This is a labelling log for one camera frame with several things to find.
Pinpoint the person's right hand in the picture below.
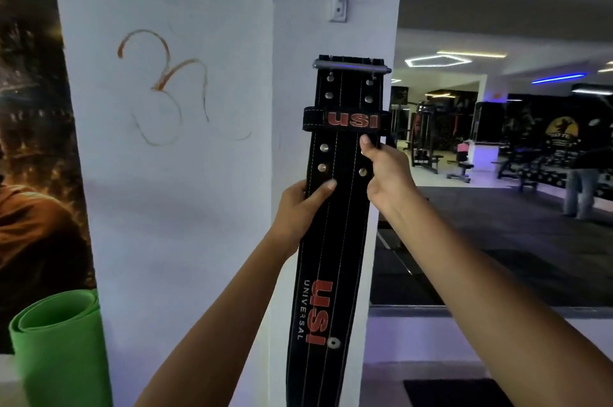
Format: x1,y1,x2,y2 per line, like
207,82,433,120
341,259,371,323
359,134,429,223

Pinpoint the person's left hand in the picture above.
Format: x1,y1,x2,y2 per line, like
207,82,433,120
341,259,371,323
270,178,338,260

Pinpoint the black leather weightlifting belt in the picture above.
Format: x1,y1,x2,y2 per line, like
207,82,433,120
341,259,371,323
286,55,392,407

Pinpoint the person's right forearm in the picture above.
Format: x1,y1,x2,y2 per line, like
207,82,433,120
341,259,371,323
381,198,613,407

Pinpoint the person's left forearm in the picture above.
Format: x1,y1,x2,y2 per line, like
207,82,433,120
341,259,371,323
135,230,300,407

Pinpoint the grey workout bench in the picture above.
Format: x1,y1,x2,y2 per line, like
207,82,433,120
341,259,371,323
447,160,475,184

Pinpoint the hexagonal ceiling light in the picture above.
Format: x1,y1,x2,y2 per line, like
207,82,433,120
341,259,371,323
405,54,472,68

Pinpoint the dumbbell rack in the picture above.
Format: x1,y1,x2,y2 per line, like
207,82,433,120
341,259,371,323
497,143,575,192

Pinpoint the blue ceiling light strip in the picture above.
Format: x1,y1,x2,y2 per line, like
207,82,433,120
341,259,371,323
531,73,588,85

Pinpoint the rolled green yoga mat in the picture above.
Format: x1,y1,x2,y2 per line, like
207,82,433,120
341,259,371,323
9,289,114,407

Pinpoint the black cable weight machine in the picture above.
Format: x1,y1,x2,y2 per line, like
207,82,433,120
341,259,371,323
410,102,444,175

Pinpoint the dark wall poster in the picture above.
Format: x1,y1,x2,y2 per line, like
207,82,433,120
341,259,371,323
0,0,97,355

